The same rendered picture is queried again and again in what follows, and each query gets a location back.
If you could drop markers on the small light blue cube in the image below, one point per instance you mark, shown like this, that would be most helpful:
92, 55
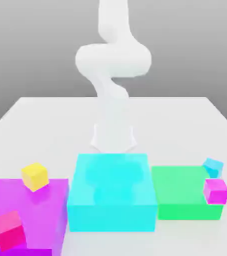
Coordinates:
213, 168

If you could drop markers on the small magenta cube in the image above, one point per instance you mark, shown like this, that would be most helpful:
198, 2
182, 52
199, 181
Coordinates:
216, 191

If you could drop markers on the small yellow cube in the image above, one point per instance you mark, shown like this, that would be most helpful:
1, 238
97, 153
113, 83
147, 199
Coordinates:
35, 177

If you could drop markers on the large green box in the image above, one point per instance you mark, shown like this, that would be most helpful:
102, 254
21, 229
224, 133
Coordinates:
177, 188

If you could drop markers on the large cyan box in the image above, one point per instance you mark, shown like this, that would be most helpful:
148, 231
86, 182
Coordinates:
111, 200

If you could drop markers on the small pink cube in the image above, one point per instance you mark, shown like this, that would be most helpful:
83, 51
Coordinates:
9, 230

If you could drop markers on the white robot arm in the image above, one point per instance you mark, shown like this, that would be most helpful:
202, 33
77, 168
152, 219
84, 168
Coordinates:
113, 60

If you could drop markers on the large purple box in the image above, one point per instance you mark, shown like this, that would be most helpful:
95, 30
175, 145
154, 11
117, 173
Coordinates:
35, 216

